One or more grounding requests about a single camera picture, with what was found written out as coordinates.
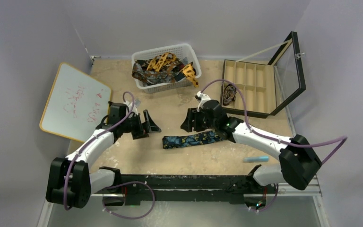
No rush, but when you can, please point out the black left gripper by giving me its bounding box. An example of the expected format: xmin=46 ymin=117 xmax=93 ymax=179
xmin=120 ymin=110 xmax=160 ymax=140

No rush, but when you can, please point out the navy blue shell pattern tie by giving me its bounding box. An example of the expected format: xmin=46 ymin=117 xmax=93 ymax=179
xmin=162 ymin=131 xmax=224 ymax=149

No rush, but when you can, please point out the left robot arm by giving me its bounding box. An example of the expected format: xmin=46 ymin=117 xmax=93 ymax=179
xmin=45 ymin=101 xmax=162 ymax=210

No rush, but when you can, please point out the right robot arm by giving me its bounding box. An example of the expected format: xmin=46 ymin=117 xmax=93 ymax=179
xmin=181 ymin=100 xmax=322 ymax=192

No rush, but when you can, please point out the rolled cat pattern tie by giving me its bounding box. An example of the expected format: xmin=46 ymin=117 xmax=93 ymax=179
xmin=222 ymin=84 xmax=237 ymax=106

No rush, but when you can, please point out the dark brown patterned tie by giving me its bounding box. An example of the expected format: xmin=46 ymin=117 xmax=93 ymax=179
xmin=132 ymin=60 xmax=186 ymax=86

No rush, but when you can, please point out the yellow framed whiteboard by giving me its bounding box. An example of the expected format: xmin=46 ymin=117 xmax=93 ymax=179
xmin=39 ymin=62 xmax=112 ymax=142

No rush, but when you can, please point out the white plastic basket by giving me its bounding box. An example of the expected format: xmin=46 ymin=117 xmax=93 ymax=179
xmin=131 ymin=43 xmax=202 ymax=94

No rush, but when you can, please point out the light blue marker pen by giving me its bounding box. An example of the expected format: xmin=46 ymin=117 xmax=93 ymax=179
xmin=243 ymin=156 xmax=269 ymax=163

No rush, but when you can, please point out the black tie display box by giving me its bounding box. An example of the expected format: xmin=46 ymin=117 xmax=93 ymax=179
xmin=220 ymin=31 xmax=306 ymax=118

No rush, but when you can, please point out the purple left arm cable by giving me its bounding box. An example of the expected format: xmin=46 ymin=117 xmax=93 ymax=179
xmin=63 ymin=91 xmax=156 ymax=220

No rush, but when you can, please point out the aluminium frame rail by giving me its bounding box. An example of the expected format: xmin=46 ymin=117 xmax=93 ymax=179
xmin=45 ymin=61 xmax=322 ymax=204

